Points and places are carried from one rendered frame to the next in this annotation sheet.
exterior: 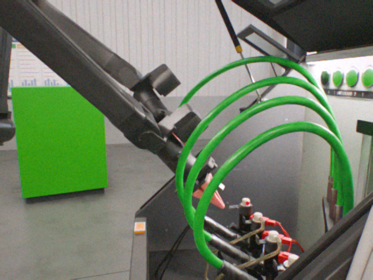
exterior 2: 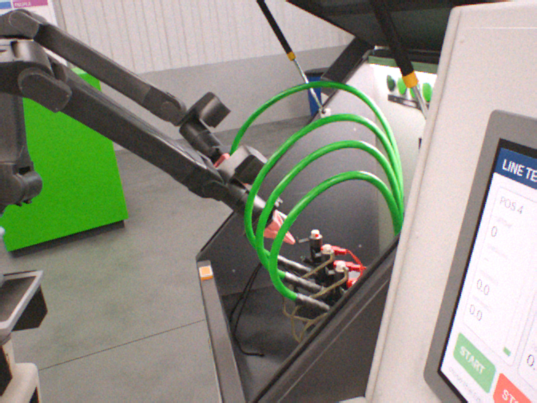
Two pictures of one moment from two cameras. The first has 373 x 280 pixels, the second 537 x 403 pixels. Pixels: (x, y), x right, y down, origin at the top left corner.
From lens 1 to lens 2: 0.38 m
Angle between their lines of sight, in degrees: 9
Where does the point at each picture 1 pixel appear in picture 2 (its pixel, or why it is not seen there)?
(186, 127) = (246, 169)
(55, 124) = (35, 138)
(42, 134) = not seen: hidden behind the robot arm
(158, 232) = (225, 274)
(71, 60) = (134, 133)
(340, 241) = (382, 267)
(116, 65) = (156, 100)
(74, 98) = not seen: hidden behind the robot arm
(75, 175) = (79, 209)
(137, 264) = (213, 310)
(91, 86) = (153, 150)
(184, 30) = not seen: outside the picture
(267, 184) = (340, 204)
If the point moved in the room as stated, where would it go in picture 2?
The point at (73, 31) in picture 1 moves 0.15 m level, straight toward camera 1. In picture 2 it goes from (98, 64) to (106, 66)
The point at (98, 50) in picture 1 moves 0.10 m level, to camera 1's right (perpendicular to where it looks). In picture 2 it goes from (132, 83) to (175, 78)
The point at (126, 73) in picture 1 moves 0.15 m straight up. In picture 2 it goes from (169, 109) to (157, 40)
